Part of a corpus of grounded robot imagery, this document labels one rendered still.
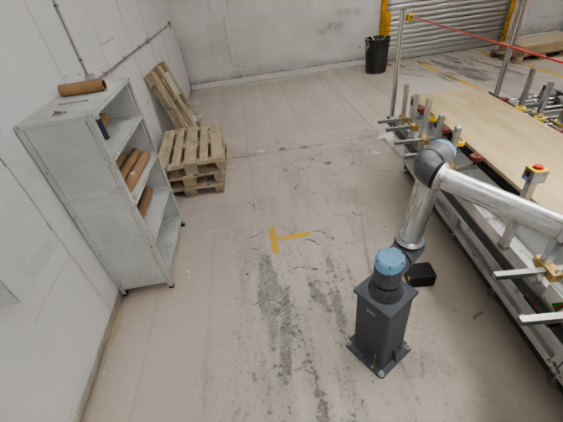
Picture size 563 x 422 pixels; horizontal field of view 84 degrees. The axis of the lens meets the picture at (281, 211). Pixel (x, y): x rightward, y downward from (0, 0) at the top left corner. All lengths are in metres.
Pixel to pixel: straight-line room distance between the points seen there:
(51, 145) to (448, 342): 2.82
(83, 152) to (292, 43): 6.80
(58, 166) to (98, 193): 0.28
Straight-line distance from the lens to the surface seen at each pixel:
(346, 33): 8.79
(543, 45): 9.20
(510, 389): 2.52
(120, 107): 3.12
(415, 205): 1.63
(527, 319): 1.69
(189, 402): 2.40
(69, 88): 2.78
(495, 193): 1.34
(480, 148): 2.78
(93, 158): 2.33
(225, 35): 8.37
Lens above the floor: 2.09
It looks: 37 degrees down
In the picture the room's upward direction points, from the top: 8 degrees counter-clockwise
